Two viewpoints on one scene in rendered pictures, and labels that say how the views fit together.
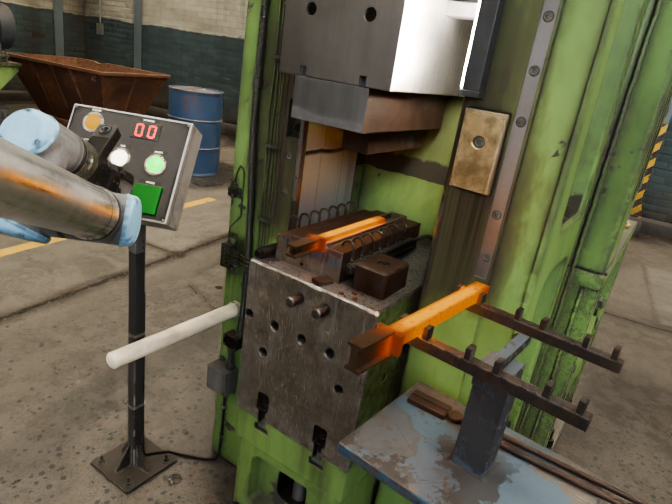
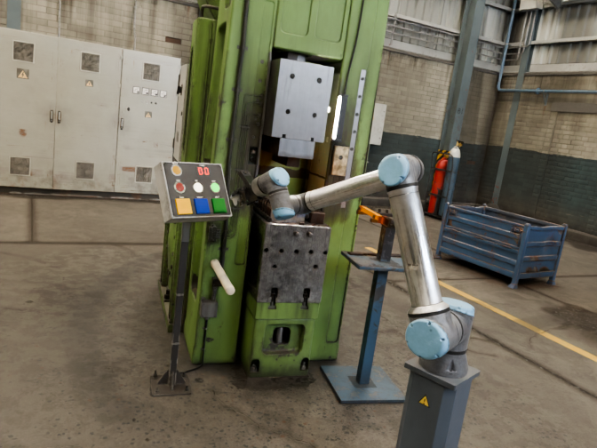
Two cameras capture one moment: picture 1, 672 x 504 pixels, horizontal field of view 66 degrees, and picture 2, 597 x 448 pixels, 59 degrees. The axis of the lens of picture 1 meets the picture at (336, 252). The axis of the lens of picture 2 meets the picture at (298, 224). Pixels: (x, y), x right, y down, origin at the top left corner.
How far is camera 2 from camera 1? 2.33 m
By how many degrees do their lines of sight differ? 50
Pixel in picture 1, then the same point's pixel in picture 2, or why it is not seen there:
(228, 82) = not seen: outside the picture
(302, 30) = (283, 120)
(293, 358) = (291, 262)
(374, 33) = (316, 122)
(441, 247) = not seen: hidden behind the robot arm
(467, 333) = (339, 231)
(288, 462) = (289, 316)
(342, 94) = (303, 145)
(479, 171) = (342, 168)
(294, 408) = (292, 286)
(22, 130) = (282, 175)
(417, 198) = not seen: hidden behind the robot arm
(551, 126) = (360, 149)
